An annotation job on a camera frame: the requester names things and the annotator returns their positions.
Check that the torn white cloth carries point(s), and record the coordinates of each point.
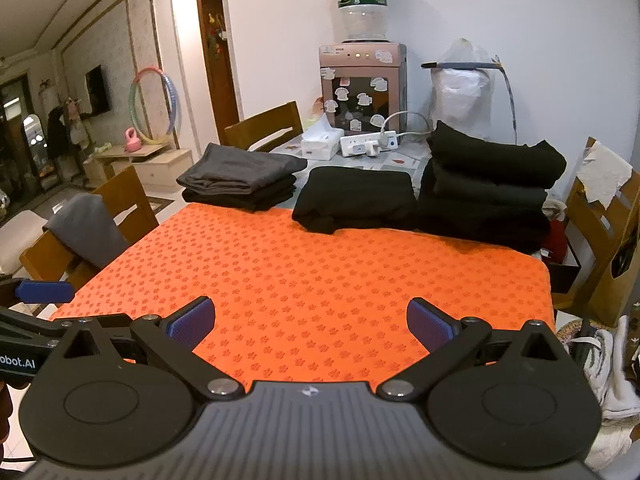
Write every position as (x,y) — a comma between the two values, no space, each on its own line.
(602,172)

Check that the red cloth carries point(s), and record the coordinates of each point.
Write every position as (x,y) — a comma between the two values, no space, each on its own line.
(555,240)

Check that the white plastic bag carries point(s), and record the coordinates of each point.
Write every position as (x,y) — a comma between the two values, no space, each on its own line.
(460,95)

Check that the white plug adapter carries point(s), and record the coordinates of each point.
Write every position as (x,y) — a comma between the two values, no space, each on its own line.
(374,149)

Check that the grey folded garment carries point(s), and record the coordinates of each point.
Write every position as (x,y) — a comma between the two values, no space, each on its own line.
(240,167)

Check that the black box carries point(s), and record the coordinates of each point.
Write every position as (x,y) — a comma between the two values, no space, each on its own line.
(562,272)

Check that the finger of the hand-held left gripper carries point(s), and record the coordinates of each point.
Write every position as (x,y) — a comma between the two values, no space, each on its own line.
(25,322)
(45,292)

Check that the wall television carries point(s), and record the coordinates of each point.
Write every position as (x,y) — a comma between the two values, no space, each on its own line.
(98,90)

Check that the wooden chair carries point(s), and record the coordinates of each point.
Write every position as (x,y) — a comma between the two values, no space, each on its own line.
(265,127)
(135,210)

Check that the colourful hula hoop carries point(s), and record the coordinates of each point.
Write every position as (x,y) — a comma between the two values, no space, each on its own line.
(172,95)

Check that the pink kettlebell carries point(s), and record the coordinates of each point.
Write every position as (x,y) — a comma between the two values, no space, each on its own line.
(132,142)

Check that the pile of white clothes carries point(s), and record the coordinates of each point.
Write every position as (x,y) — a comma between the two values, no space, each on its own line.
(617,400)

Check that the tile patterned tablecloth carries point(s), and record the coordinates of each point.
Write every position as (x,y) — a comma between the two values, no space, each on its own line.
(400,162)

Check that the grey rod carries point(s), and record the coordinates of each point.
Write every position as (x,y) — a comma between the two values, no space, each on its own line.
(465,64)

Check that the black knit sweater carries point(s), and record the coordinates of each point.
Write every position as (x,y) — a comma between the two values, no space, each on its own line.
(352,197)

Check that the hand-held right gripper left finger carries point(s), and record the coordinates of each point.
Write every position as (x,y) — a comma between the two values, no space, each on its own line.
(192,322)

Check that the brown paper bag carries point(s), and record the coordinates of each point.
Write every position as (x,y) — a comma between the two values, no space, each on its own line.
(615,290)
(580,210)

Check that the cream low cabinet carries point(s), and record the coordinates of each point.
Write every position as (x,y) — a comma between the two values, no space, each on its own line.
(150,167)

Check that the white tissue box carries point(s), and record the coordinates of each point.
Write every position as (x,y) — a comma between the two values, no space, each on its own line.
(320,142)

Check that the pink water dispenser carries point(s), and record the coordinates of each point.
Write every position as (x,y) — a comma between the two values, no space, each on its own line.
(362,90)

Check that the brown door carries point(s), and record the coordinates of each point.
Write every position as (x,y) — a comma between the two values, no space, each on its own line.
(220,75)

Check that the black jacket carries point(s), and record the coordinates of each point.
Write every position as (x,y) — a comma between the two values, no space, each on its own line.
(57,135)

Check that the stack of black folded clothes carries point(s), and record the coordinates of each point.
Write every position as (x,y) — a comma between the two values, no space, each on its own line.
(487,195)

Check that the white power strip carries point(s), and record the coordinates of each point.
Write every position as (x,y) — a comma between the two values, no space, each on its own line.
(357,142)

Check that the standing mirror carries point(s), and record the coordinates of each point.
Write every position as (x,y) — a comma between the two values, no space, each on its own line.
(34,145)

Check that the orange flower patterned mat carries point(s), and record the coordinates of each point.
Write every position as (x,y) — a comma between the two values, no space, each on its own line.
(300,270)

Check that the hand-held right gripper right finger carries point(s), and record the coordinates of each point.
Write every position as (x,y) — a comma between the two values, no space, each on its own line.
(430,322)

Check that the clear water bottle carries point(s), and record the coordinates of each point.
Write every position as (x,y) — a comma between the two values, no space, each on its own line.
(361,0)

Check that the grey cloth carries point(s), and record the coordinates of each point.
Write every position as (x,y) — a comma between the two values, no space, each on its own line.
(85,230)

